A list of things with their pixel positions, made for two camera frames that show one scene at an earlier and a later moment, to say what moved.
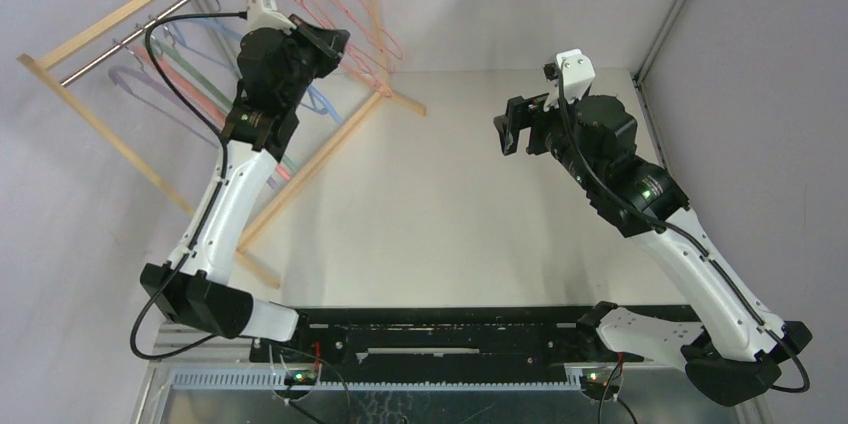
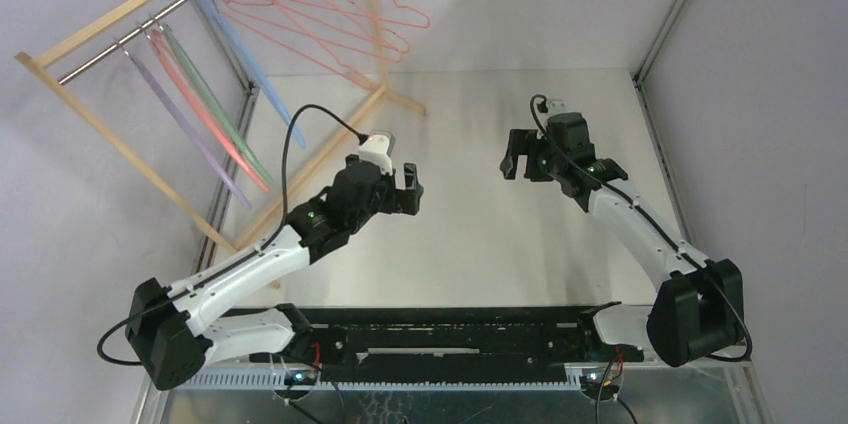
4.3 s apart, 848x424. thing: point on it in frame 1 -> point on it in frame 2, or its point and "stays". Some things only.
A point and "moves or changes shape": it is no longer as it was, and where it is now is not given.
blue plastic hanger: x=311 y=91 moves or changes shape
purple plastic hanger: x=145 y=87 -> x=185 y=135
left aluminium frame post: x=210 y=25 stays
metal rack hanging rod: x=148 y=27 stays
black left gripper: x=328 y=52 -> x=403 y=201
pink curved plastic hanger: x=185 y=92 moves or changes shape
